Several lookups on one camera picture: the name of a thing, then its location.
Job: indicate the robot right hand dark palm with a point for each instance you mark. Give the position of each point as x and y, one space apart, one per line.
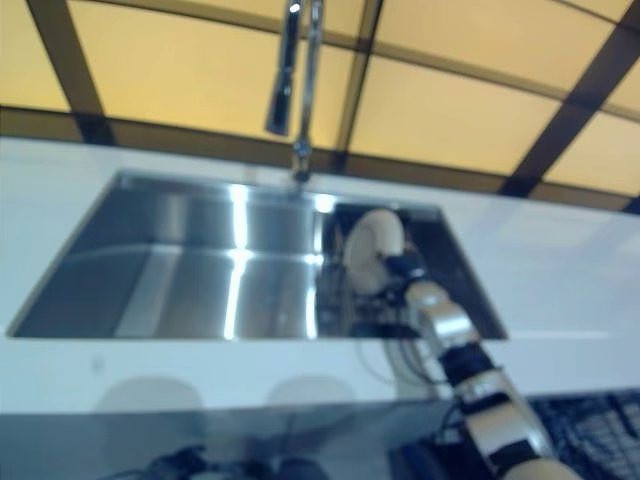
407 264

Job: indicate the chrome kitchen faucet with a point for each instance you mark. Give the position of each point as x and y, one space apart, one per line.
310 75

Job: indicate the stainless steel kitchen sink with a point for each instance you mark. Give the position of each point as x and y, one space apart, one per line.
175 280

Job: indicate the beige ceramic plate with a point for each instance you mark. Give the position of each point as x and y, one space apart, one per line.
370 255

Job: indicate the robot left hand dark palm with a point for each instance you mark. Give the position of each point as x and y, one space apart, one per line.
180 465

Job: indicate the dark framed yellow window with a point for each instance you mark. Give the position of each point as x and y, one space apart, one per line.
425 85

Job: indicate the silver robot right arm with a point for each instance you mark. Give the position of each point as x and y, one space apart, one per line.
460 340

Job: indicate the black sink dish rack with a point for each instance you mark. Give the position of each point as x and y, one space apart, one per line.
335 300

